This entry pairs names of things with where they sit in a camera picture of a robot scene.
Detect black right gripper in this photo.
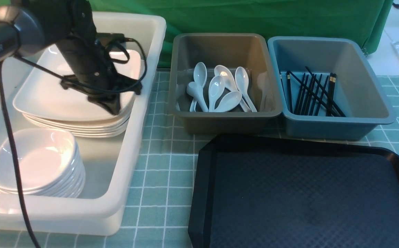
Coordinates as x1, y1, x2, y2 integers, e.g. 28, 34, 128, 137
56, 36, 142, 116

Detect white bowl tray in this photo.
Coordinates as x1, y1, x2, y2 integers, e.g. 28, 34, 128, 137
0, 128, 78, 191

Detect black chopstick gold tip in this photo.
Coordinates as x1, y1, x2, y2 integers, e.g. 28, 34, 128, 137
326, 73, 337, 116

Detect black cable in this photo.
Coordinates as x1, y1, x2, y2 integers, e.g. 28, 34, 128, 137
0, 36, 148, 248

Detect black chopstick in bin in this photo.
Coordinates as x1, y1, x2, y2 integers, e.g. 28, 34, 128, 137
286, 71, 293, 113

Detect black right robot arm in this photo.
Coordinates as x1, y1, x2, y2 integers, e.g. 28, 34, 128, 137
0, 0, 143, 115

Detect white square rice plate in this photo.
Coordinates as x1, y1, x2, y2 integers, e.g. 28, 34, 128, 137
13, 44, 142, 122

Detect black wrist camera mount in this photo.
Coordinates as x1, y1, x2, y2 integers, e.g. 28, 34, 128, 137
96, 33, 125, 47

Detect brown plastic bin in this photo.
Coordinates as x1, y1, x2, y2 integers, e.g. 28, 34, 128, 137
167, 33, 283, 135

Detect blue plastic bin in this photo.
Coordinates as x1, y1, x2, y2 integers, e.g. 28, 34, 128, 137
267, 36, 396, 140

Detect white spoon long centre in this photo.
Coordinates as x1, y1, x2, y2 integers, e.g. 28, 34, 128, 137
214, 65, 251, 112

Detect bottom stacked white plate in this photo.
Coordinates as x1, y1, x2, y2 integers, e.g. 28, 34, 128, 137
34, 124, 126, 138

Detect green cloth backdrop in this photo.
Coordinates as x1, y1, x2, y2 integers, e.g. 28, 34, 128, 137
0, 0, 393, 68

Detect green checkered tablecloth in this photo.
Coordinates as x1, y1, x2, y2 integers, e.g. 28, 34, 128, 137
0, 69, 399, 248

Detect black serving tray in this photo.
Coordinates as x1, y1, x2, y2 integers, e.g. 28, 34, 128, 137
188, 134, 399, 248

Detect lower stacked white bowls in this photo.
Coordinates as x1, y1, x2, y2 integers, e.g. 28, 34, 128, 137
0, 145, 86, 198

